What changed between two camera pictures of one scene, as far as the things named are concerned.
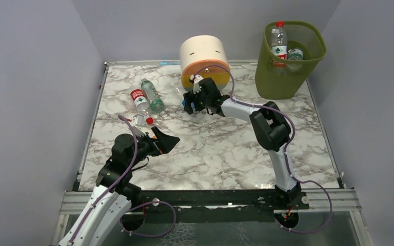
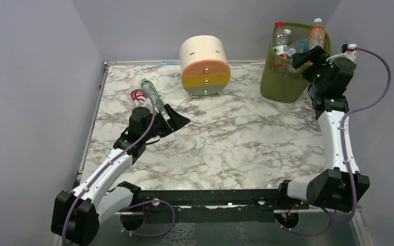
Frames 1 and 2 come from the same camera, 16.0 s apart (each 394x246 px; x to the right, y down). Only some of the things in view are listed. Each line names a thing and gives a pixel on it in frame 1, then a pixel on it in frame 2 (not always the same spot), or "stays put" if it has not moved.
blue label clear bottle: [198, 114] → [298, 47]
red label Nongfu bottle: [279, 39] stays put
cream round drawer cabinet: [205, 56] stays put
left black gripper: [155, 144] → [164, 122]
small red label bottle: [141, 103] stays put
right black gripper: [190, 103] → [318, 61]
